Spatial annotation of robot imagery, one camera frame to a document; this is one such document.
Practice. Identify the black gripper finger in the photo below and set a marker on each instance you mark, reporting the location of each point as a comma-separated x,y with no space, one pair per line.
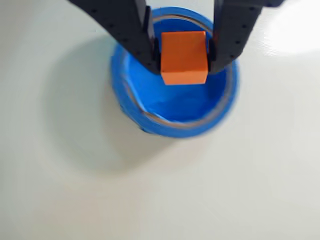
127,27
232,32

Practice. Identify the orange cube block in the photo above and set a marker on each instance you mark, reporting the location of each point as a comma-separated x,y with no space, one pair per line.
183,55

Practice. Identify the blue tape roll bin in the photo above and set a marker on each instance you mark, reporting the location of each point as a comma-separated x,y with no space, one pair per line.
175,128

